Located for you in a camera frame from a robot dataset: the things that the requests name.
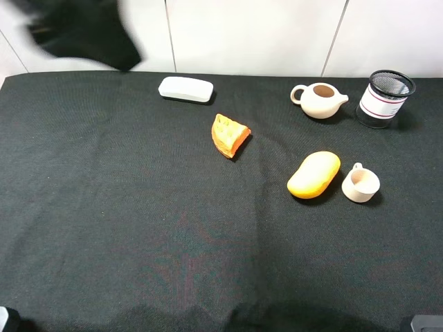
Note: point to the black mesh pen holder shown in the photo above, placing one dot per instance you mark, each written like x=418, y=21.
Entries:
x=385, y=94

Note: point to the black tablecloth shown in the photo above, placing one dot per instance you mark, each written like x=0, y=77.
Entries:
x=118, y=213

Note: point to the yellow mango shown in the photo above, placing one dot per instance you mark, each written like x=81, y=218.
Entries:
x=314, y=175

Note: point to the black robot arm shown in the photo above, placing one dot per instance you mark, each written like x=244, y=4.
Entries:
x=80, y=29

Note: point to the grey base part left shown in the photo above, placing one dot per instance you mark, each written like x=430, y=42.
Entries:
x=4, y=317

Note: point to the cream ceramic cup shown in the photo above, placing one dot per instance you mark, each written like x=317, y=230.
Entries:
x=360, y=184

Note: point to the white glasses case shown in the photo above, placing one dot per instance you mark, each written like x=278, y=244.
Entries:
x=186, y=89

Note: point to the grey base part right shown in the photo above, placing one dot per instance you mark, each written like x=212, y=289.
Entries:
x=427, y=323

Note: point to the orange cheese wedge toy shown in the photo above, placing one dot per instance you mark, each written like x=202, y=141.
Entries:
x=228, y=135

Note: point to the grey base part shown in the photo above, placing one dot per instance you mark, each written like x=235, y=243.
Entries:
x=427, y=323
x=4, y=317

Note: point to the cream ceramic teapot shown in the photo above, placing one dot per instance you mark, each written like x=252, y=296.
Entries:
x=319, y=100

